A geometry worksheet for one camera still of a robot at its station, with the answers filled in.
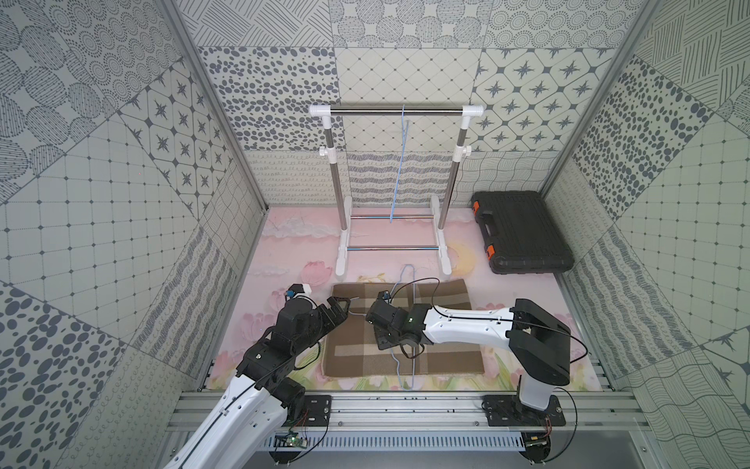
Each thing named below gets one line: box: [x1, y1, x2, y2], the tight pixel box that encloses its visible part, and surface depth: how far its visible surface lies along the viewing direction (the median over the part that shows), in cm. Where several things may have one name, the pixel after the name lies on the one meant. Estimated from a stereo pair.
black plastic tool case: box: [470, 190, 575, 275], surface depth 106 cm
